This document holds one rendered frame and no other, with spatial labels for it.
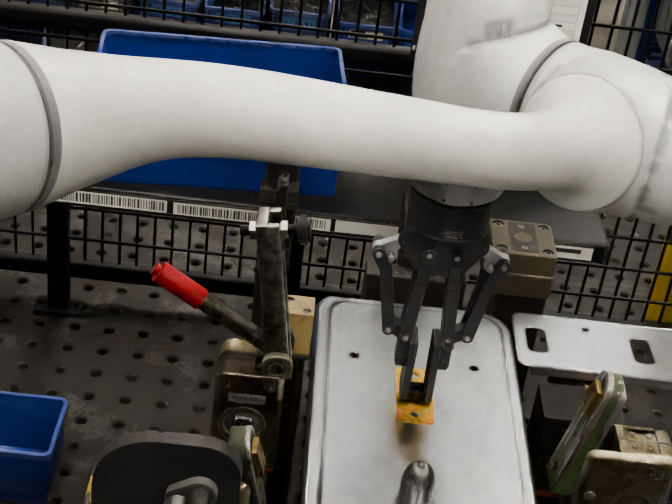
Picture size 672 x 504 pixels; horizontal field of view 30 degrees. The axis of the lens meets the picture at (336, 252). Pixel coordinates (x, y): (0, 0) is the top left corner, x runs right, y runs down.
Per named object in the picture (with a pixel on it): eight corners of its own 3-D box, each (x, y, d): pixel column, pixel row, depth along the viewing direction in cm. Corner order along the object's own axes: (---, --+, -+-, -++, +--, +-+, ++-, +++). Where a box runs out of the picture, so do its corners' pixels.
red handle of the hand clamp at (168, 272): (290, 362, 121) (157, 272, 116) (276, 375, 122) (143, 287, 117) (293, 336, 125) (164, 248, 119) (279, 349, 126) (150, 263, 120)
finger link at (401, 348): (413, 325, 120) (382, 321, 120) (405, 366, 123) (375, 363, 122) (413, 316, 121) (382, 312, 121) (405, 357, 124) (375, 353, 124)
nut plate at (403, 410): (434, 425, 122) (436, 416, 121) (395, 421, 122) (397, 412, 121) (431, 372, 129) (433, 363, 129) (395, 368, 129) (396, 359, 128)
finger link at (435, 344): (432, 327, 123) (440, 328, 123) (423, 383, 127) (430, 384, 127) (433, 346, 120) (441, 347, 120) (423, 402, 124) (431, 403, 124)
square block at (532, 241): (503, 488, 163) (561, 258, 144) (442, 482, 163) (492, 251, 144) (498, 447, 170) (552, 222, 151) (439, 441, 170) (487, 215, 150)
